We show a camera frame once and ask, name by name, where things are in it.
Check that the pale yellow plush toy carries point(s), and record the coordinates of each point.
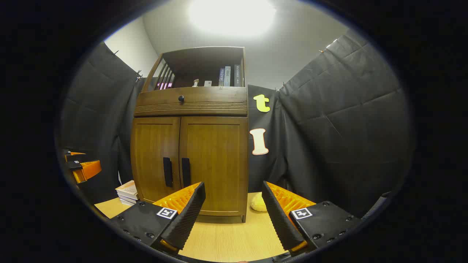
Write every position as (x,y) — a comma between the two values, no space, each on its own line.
(258,203)

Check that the white paperback book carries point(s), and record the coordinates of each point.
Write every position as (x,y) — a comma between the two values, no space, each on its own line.
(126,203)
(127,199)

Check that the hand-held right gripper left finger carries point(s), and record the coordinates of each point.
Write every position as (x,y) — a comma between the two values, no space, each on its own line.
(190,215)

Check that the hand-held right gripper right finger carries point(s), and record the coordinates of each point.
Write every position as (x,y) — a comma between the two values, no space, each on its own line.
(279,219)

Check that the wooden cabinet drawer with knob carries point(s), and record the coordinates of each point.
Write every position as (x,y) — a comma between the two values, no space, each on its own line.
(212,98)

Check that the blue book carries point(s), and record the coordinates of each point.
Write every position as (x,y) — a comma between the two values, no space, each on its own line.
(221,77)

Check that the large ceiling light panel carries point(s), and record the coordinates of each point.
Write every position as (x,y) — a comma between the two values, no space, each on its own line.
(232,16)

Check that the wooden shoe cabinet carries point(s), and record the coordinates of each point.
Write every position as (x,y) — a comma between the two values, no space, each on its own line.
(204,58)

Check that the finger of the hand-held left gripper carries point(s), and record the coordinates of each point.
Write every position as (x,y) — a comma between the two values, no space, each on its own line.
(75,157)
(89,170)

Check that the white and orange book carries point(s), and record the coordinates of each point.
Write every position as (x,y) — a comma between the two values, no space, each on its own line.
(127,189)

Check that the light grey book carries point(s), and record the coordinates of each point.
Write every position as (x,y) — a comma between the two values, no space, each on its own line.
(227,76)

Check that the dark grey book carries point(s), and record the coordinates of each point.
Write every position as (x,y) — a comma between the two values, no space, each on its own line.
(237,76)

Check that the black backdrop cloth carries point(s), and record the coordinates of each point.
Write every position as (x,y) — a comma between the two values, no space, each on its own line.
(347,120)

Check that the wooden shoe cabinet door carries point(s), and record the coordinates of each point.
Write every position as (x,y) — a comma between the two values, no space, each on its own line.
(153,153)
(219,157)

